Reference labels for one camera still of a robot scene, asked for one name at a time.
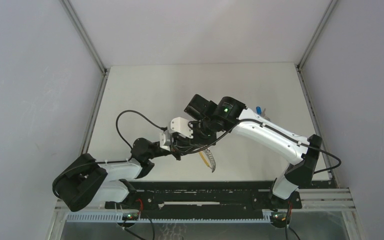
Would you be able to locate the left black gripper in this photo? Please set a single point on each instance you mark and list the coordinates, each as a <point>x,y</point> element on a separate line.
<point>176,153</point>

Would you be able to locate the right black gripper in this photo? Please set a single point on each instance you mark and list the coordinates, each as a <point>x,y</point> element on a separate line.
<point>195,140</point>

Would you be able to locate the metal keyring with small rings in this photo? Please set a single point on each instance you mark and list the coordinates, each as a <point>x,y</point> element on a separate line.
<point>208,158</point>

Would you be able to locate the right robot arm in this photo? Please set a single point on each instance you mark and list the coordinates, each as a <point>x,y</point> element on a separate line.
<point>302,153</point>

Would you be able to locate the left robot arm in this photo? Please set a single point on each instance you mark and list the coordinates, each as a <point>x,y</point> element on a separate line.
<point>86,181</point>

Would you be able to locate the blue key tag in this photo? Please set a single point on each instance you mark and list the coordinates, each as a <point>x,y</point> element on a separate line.
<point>259,110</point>

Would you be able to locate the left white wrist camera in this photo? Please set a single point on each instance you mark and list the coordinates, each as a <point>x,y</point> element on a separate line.
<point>165,140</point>

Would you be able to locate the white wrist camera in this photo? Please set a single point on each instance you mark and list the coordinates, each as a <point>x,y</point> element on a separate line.
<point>181,126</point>
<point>165,140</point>

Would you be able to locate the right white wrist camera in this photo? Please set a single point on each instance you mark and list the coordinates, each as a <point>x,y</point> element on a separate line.
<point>181,126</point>

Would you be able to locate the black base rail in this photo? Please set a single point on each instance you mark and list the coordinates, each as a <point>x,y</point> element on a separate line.
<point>220,199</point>

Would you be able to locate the left aluminium frame post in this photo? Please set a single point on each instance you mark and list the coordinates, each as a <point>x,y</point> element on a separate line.
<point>85,75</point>

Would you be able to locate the aluminium frame post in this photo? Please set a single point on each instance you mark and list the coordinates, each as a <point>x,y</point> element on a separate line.
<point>314,89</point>
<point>85,75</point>

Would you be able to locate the white cable duct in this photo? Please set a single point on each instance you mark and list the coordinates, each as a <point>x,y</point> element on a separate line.
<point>113,217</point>

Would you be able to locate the right aluminium frame post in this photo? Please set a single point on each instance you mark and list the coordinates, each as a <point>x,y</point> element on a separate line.
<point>314,89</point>

